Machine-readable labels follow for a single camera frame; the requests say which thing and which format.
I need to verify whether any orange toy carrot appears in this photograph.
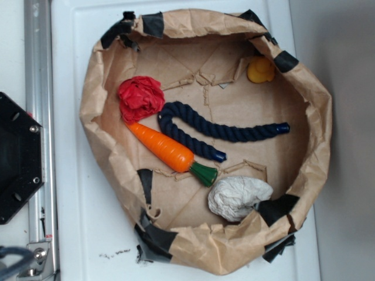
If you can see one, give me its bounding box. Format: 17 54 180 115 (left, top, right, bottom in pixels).
126 123 218 187

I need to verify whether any crumpled red paper ball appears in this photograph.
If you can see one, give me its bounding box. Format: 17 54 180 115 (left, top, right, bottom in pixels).
117 76 165 124

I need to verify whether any crumpled white paper ball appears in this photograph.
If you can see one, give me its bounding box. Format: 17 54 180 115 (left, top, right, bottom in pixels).
207 176 274 222

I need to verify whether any brown paper bag bin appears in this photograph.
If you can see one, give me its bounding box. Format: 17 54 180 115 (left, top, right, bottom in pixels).
80 9 332 275

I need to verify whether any yellow rubber duck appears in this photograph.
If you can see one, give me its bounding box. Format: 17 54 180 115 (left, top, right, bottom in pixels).
247 56 275 84

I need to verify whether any dark blue rope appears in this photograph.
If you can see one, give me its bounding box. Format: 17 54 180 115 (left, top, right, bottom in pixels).
157 101 291 163

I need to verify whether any aluminium rail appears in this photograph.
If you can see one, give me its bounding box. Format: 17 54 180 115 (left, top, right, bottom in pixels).
24 1 58 246

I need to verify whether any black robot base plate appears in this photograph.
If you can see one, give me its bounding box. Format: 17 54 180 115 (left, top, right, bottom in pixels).
1 92 43 225

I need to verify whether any metal corner bracket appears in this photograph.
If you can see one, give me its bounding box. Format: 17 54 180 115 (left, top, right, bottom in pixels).
16 241 59 280

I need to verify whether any grey cable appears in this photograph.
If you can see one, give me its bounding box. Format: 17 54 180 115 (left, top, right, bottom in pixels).
0 246 37 281

